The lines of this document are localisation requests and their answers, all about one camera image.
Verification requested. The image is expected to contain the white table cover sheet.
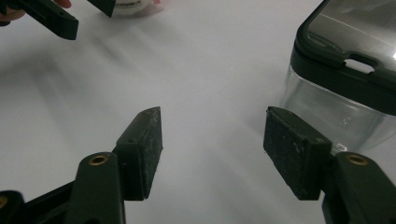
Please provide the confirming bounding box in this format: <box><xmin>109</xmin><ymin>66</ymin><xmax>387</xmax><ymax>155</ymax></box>
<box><xmin>0</xmin><ymin>0</ymin><xmax>396</xmax><ymax>224</ymax></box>

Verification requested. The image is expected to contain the clear container with black lid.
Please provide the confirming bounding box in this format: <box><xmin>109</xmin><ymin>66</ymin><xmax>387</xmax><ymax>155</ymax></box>
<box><xmin>279</xmin><ymin>0</ymin><xmax>396</xmax><ymax>154</ymax></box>

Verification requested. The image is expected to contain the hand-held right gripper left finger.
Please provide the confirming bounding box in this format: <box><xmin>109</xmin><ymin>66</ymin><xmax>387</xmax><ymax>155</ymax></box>
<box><xmin>64</xmin><ymin>105</ymin><xmax>164</xmax><ymax>224</ymax></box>

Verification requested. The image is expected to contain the red and white sugar pouch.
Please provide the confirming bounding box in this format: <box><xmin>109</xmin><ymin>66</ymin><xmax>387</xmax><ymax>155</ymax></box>
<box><xmin>111</xmin><ymin>0</ymin><xmax>164</xmax><ymax>19</ymax></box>

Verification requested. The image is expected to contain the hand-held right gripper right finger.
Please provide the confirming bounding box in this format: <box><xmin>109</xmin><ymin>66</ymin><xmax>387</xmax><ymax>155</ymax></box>
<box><xmin>262</xmin><ymin>105</ymin><xmax>396</xmax><ymax>224</ymax></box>

